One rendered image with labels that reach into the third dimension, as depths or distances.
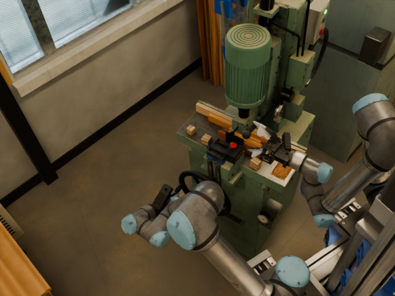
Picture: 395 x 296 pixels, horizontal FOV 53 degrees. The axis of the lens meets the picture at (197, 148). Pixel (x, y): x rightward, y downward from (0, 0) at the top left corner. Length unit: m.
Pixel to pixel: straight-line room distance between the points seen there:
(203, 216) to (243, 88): 0.62
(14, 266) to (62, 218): 0.78
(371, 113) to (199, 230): 0.66
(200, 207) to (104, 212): 1.68
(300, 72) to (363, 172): 0.58
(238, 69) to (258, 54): 0.10
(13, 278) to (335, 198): 1.54
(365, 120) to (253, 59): 0.46
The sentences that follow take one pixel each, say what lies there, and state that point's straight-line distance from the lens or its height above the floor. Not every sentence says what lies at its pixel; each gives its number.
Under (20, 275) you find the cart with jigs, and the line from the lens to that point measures 2.20.
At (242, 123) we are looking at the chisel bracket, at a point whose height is 1.03.
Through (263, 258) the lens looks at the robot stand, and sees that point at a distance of 1.75.
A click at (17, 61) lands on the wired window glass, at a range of 2.67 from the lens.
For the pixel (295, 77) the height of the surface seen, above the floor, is 1.21.
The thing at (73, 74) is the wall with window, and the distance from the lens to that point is 2.83.
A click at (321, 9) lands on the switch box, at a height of 1.48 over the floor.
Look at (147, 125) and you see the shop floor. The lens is 3.27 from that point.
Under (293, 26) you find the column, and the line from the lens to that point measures 1.69.
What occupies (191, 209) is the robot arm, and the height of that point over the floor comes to 1.31.
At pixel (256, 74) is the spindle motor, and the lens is 1.59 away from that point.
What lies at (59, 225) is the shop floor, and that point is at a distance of 2.90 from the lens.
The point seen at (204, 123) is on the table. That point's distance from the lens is 2.01.
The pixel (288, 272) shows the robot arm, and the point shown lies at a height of 1.05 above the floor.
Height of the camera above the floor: 2.36
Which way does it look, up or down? 50 degrees down
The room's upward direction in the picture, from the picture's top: 4 degrees counter-clockwise
